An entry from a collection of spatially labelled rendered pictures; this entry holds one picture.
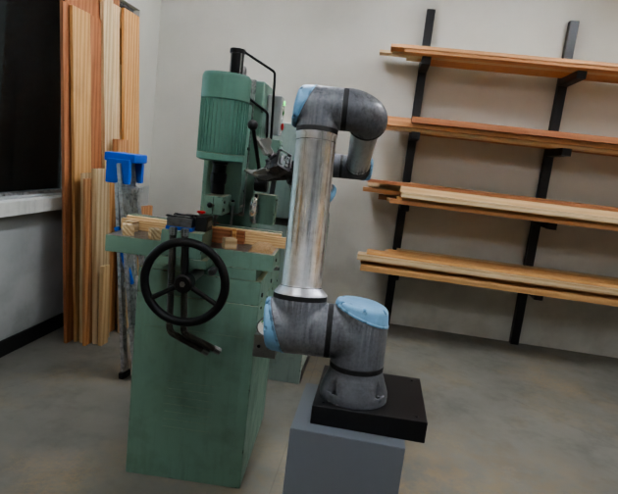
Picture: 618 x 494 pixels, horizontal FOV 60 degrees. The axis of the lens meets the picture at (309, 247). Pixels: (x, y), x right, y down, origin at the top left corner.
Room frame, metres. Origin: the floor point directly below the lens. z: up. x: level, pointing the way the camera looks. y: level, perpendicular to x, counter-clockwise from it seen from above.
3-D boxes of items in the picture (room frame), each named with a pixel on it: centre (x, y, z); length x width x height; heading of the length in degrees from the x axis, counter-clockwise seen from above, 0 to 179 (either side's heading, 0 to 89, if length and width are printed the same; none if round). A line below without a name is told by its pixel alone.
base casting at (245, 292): (2.12, 0.36, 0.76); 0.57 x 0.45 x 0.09; 177
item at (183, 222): (1.80, 0.41, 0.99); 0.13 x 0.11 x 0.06; 87
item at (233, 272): (1.94, 0.37, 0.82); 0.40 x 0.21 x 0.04; 87
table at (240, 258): (1.89, 0.41, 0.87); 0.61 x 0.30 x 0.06; 87
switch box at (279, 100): (2.31, 0.21, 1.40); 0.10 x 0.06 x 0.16; 177
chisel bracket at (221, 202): (2.02, 0.36, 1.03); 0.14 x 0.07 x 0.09; 177
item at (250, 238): (2.00, 0.38, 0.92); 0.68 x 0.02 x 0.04; 87
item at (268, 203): (2.17, 0.20, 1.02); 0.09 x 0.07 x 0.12; 87
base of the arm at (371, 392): (1.43, -0.17, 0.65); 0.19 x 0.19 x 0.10
